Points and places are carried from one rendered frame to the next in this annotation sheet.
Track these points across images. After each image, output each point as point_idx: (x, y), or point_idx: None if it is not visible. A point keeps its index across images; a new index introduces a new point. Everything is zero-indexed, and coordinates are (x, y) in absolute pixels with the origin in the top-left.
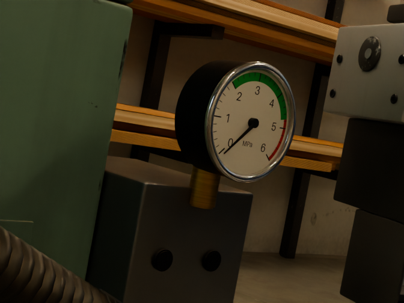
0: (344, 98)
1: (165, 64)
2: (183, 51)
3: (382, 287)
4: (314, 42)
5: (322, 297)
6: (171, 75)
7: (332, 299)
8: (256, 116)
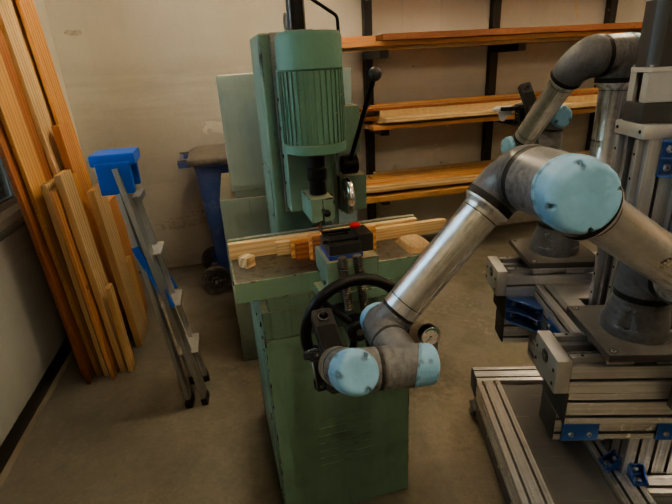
0: (488, 279)
1: (492, 134)
2: (502, 123)
3: (500, 332)
4: (577, 110)
5: (591, 248)
6: (497, 137)
7: (596, 249)
8: (431, 335)
